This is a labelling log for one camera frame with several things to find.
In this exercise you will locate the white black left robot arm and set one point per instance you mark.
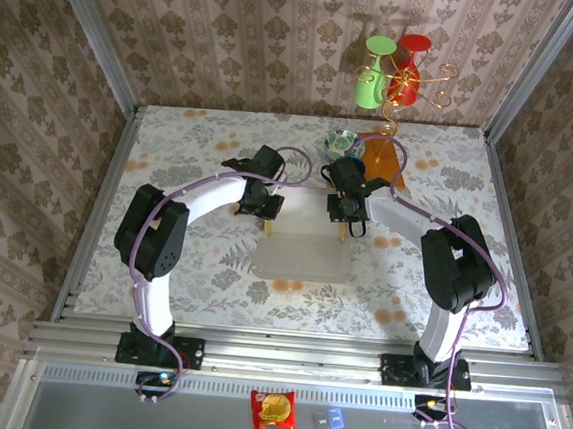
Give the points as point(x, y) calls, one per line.
point(207, 197)

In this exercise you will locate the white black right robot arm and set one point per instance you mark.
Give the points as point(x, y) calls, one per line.
point(397, 216)

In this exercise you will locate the brown wooden rack base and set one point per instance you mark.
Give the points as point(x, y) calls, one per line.
point(383, 165)

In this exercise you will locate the green leaf print bowl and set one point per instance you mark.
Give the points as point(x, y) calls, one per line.
point(340, 141)

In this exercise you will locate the floral print table cover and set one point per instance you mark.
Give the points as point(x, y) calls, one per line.
point(198, 131)

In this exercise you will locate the green plastic goblet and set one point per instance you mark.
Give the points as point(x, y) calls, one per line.
point(367, 93)

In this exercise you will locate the red plastic goblet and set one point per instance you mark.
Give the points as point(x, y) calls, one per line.
point(409, 87)

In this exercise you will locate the red snack packet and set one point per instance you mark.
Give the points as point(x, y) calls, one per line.
point(273, 411)

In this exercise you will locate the small blue packet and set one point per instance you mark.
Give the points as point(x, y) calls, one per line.
point(335, 418)

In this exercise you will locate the small grey packet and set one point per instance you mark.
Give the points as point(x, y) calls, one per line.
point(319, 423)

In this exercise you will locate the black left connector board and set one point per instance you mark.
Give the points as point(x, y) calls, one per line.
point(153, 383)

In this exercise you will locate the black connector board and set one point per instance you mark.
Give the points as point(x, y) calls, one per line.
point(430, 407)
point(153, 383)

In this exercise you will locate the black right connector board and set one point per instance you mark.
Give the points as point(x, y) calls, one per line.
point(430, 407)

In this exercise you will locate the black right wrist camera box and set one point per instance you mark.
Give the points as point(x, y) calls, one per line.
point(347, 174)

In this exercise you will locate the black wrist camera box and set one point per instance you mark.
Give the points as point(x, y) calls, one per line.
point(347, 174)
point(267, 161)

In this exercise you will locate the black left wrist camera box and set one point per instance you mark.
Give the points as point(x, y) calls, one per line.
point(267, 161)

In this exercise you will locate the aluminium front rail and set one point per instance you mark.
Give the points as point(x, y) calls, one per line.
point(294, 361)

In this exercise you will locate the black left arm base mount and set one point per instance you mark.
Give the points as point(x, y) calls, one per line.
point(189, 351)

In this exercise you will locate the aluminium side rail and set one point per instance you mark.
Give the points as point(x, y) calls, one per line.
point(512, 244)
point(99, 208)

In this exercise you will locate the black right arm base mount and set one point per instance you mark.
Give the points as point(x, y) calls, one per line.
point(460, 375)

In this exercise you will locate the aluminium frame post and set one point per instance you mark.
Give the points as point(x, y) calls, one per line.
point(535, 70)
point(91, 37)

